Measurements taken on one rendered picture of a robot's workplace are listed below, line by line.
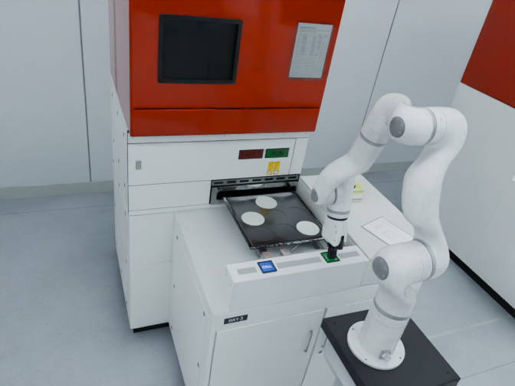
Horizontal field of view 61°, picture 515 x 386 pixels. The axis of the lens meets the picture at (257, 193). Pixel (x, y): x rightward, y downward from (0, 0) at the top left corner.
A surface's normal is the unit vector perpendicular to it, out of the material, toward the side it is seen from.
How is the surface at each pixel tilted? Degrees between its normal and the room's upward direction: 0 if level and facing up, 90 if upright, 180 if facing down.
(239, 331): 90
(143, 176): 90
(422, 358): 1
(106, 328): 0
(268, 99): 90
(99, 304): 0
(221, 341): 90
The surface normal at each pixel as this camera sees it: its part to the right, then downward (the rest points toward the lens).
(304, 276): 0.36, 0.54
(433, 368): 0.15, -0.84
